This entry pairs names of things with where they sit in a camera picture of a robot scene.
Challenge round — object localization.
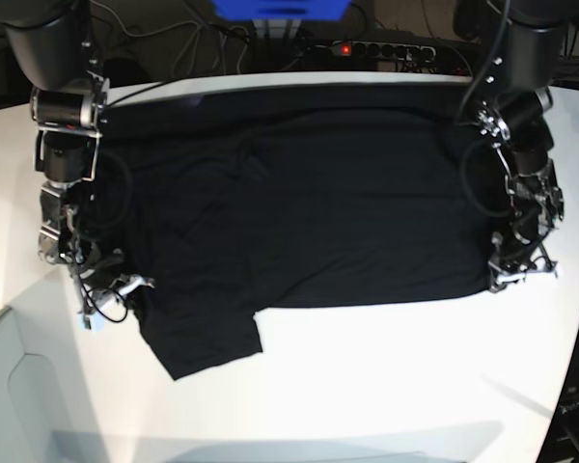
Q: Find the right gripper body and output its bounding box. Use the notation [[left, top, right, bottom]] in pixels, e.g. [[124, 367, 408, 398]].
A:
[[76, 274, 155, 324]]

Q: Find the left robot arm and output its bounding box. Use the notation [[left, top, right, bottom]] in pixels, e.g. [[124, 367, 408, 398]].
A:
[[455, 1, 579, 293]]

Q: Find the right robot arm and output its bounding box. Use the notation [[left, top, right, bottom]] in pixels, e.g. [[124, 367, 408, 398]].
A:
[[0, 1, 153, 331]]

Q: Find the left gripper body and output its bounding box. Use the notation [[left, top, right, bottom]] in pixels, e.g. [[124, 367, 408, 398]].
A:
[[488, 252, 559, 293]]

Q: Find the black power strip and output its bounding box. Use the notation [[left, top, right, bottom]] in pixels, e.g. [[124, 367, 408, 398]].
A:
[[321, 41, 437, 64]]

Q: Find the blue plastic box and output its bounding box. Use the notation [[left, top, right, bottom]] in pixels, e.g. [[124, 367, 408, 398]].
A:
[[212, 0, 351, 21]]

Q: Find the black T-shirt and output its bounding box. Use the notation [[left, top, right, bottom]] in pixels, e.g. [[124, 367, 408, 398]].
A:
[[77, 84, 508, 379]]

